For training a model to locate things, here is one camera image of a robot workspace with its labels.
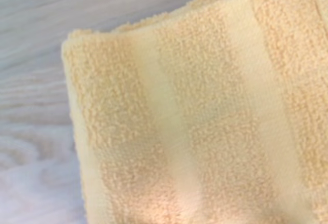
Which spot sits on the yellow terry cloth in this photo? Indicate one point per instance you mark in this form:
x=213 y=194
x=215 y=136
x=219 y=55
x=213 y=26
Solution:
x=194 y=111

